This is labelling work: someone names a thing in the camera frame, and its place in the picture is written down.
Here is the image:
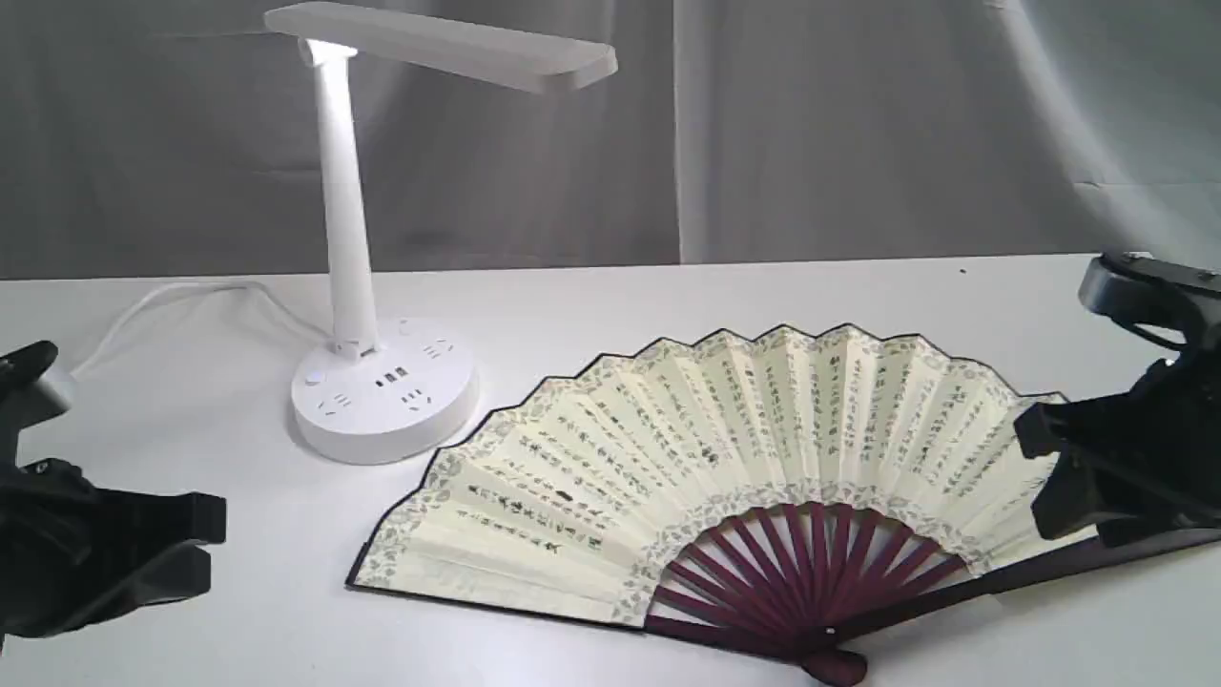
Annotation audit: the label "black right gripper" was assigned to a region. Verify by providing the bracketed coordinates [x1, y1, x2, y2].
[1013, 358, 1220, 548]

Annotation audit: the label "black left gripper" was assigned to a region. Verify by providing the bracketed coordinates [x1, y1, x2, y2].
[1, 458, 228, 638]

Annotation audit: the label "cream paper folding fan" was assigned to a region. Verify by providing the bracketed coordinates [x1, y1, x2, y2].
[347, 325, 1219, 686]

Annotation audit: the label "white desk lamp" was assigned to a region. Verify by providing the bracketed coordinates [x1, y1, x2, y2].
[263, 1, 618, 466]

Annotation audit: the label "grey backdrop curtain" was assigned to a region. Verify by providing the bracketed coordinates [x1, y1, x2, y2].
[1, 1, 1220, 279]

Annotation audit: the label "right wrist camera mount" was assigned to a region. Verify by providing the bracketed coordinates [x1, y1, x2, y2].
[1078, 253, 1220, 355]

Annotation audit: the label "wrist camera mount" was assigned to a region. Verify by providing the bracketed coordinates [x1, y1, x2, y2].
[1078, 253, 1220, 355]
[1, 340, 77, 472]

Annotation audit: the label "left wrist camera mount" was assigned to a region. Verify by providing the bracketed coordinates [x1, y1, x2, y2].
[1, 340, 77, 472]

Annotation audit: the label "white lamp power cable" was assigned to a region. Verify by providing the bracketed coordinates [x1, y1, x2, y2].
[72, 281, 331, 378]

